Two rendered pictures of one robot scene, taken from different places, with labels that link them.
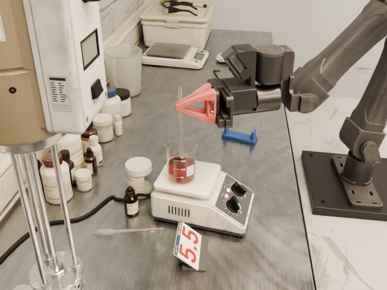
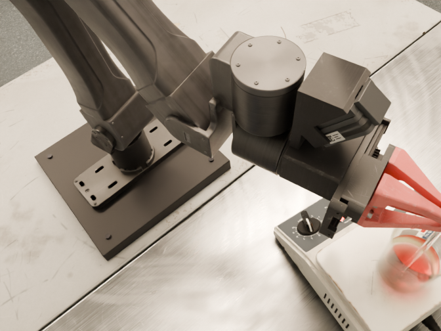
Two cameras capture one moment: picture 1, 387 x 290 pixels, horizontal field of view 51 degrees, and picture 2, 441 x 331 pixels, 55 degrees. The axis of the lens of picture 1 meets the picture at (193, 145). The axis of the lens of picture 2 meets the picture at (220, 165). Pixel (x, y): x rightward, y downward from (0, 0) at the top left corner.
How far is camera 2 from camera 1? 0.92 m
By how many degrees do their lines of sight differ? 81
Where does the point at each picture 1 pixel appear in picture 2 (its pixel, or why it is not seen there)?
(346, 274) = not seen: hidden behind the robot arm
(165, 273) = not seen: outside the picture
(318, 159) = (112, 222)
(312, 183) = (184, 190)
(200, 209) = not seen: hidden behind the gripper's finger
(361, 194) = (164, 134)
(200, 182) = (379, 240)
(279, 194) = (227, 220)
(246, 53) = (346, 64)
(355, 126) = (130, 102)
